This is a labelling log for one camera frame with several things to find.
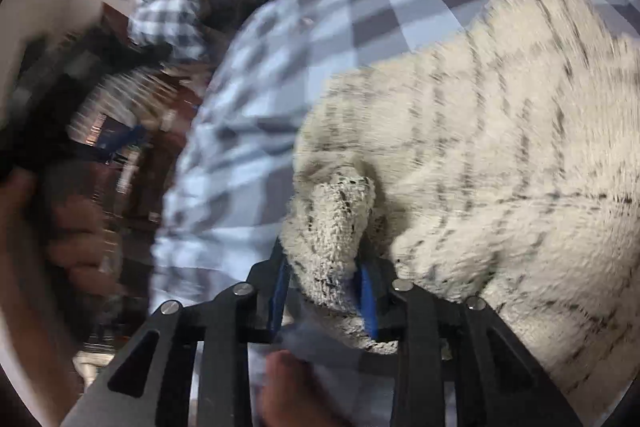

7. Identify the cream plaid knit garment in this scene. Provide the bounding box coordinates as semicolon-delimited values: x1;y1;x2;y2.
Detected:
281;0;639;426

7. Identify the person's left hand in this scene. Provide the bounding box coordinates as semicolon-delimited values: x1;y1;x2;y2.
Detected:
1;169;122;426

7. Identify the blue checkered bed cover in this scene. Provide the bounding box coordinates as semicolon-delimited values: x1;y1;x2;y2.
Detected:
146;0;640;427

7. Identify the person's right hand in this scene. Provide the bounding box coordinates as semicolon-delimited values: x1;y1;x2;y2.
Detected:
259;350;349;427

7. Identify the crumpled blue checkered quilt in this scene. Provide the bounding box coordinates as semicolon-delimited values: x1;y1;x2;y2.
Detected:
128;0;260;64

